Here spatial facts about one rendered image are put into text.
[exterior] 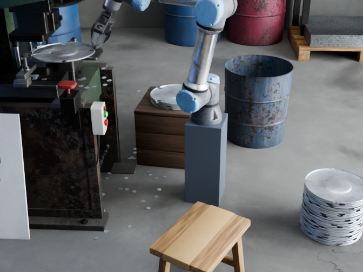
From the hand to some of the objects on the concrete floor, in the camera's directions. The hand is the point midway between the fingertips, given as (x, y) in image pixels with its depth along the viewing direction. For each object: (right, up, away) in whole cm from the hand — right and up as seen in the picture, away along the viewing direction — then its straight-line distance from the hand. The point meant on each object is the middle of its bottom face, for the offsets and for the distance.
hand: (94, 47), depth 231 cm
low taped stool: (+49, -107, -34) cm, 122 cm away
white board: (-55, -87, +7) cm, 103 cm away
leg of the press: (-42, -84, +12) cm, 94 cm away
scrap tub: (+88, -41, +92) cm, 134 cm away
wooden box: (+38, -52, +72) cm, 96 cm away
